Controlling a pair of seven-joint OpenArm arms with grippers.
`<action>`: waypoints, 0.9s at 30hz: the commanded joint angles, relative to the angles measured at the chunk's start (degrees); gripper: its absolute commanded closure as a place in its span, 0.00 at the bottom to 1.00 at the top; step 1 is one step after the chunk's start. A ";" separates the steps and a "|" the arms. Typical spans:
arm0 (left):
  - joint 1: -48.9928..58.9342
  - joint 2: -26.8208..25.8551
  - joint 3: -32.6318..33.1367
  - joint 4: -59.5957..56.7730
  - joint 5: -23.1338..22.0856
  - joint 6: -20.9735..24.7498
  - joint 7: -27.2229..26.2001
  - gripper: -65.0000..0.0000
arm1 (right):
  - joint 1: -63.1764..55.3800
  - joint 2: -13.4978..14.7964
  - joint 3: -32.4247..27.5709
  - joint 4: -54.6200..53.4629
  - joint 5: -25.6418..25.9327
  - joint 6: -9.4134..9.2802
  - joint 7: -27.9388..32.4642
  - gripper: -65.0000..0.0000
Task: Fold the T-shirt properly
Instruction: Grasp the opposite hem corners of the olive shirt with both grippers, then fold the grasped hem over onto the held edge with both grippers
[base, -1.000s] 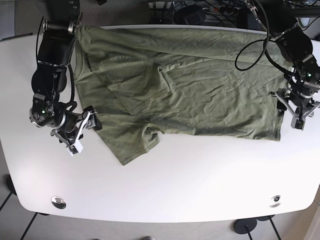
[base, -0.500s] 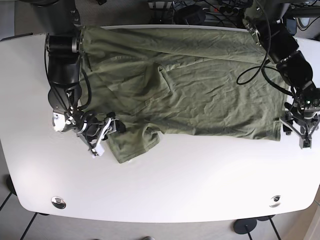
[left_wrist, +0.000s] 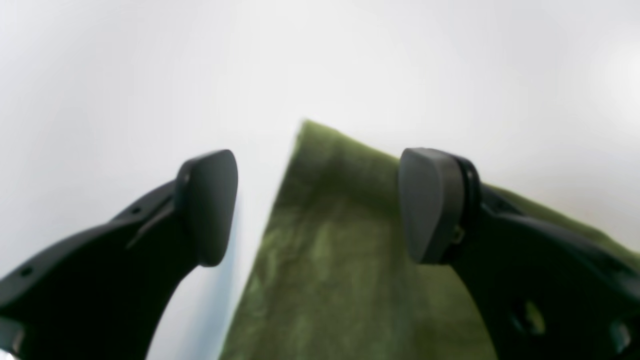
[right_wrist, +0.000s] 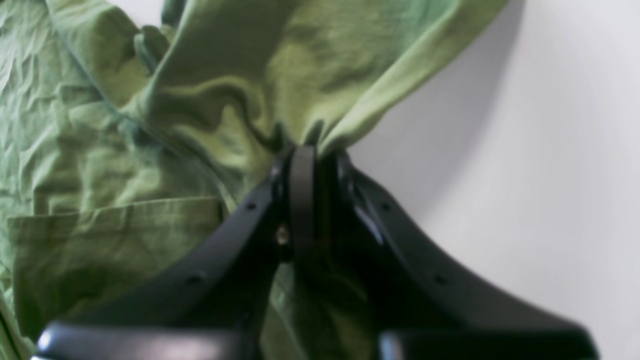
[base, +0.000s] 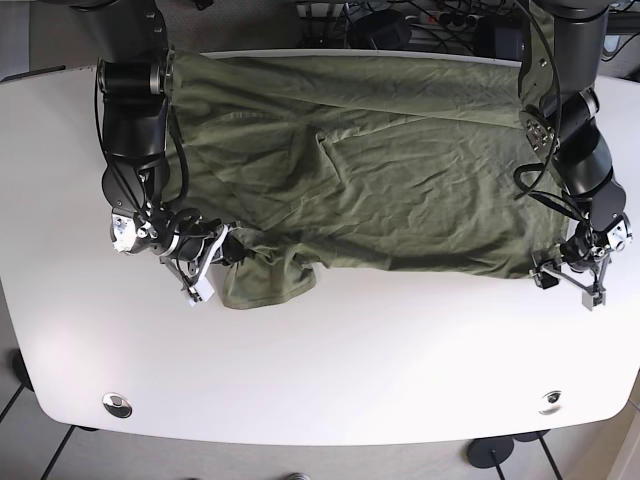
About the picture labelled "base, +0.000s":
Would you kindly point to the dark olive green cloth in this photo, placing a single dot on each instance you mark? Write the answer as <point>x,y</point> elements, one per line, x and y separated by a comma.
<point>390,163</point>

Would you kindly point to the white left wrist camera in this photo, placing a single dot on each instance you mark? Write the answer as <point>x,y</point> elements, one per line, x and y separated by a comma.
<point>593,297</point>

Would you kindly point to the black round stand base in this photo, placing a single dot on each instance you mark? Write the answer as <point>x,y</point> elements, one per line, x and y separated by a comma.
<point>490,452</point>

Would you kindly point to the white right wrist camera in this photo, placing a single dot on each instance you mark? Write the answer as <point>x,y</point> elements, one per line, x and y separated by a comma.
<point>201,291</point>

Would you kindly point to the right chrome table grommet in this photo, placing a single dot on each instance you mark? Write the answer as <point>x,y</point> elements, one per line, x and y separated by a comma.
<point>550,403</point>

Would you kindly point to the black power adapter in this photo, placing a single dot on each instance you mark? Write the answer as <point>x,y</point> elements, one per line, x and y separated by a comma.
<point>380,30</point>

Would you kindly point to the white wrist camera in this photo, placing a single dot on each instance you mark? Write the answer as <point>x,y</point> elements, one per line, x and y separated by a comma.
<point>593,297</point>
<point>201,291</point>

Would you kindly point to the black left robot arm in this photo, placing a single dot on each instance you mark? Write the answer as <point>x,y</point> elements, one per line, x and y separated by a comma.
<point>563,42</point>

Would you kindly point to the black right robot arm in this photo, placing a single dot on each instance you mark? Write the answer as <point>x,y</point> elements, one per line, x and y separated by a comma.
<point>147,176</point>

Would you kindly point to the left chrome table grommet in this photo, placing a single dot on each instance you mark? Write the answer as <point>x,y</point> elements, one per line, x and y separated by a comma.
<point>117,405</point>

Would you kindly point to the grey sneaker shoe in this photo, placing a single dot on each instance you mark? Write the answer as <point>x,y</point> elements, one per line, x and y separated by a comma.
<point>297,476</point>

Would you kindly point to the black electronics box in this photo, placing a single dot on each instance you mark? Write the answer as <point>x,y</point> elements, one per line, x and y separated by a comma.
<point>502,42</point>

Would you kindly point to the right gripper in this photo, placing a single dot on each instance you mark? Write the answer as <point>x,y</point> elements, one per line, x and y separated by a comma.
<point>183,243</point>

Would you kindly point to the chrome table grommet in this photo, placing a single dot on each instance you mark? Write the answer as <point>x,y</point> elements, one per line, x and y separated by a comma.
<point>550,403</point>
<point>117,405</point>

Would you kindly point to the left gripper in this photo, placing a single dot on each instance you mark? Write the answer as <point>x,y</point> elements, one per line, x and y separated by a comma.
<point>585,251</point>

